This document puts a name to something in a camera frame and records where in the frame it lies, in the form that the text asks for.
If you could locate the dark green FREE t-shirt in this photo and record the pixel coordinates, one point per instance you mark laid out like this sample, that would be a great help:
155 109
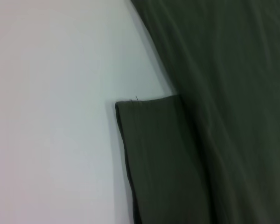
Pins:
212 116

